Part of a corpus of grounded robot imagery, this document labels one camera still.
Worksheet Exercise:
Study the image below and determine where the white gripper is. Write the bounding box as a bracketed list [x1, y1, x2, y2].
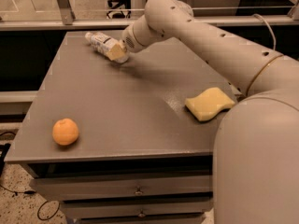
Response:
[107, 16, 156, 61]

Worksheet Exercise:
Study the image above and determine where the clear plastic water bottle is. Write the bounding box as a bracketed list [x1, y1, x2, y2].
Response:
[85, 32, 129, 63]

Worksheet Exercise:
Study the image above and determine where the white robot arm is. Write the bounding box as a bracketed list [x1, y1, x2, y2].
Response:
[122, 0, 299, 224]

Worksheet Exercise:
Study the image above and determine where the yellow sponge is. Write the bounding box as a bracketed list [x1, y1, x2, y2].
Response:
[185, 87, 235, 121]

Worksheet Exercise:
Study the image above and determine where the orange fruit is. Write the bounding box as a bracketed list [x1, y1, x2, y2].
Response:
[52, 119, 79, 146]

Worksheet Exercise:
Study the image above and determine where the grey drawer cabinet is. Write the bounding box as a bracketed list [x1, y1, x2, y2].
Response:
[6, 32, 229, 224]

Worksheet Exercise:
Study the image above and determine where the top grey drawer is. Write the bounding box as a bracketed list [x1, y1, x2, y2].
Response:
[30, 175, 212, 201]

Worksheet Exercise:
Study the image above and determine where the grey drawer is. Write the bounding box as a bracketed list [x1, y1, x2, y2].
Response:
[61, 199, 212, 219]
[30, 175, 212, 201]

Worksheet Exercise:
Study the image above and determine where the metal railing frame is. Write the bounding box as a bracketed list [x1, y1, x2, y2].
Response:
[0, 0, 299, 31]

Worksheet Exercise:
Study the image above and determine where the black floor cable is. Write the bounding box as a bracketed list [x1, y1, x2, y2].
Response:
[0, 131, 61, 221]

